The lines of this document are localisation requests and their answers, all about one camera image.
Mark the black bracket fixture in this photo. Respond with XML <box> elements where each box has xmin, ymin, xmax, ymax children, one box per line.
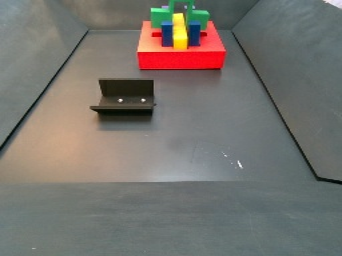
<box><xmin>89</xmin><ymin>78</ymin><xmax>155</xmax><ymax>114</ymax></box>

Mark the blue block right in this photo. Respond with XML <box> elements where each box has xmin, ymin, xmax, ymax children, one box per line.
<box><xmin>188</xmin><ymin>20</ymin><xmax>200</xmax><ymax>46</ymax></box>

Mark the green stepped block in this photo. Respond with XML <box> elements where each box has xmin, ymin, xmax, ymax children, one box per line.
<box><xmin>150</xmin><ymin>0</ymin><xmax>210</xmax><ymax>30</ymax></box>

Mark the blue block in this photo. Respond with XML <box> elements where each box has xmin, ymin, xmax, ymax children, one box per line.
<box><xmin>188</xmin><ymin>20</ymin><xmax>200</xmax><ymax>46</ymax></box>
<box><xmin>162</xmin><ymin>21</ymin><xmax>172</xmax><ymax>47</ymax></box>

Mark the yellow long block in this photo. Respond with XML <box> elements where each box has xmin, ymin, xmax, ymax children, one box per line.
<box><xmin>172</xmin><ymin>13</ymin><xmax>188</xmax><ymax>50</ymax></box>

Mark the blue block left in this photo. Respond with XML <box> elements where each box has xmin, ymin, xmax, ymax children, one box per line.
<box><xmin>162</xmin><ymin>21</ymin><xmax>172</xmax><ymax>47</ymax></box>

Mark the red base board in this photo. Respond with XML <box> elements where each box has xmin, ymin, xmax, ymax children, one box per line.
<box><xmin>136</xmin><ymin>21</ymin><xmax>227</xmax><ymax>70</ymax></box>

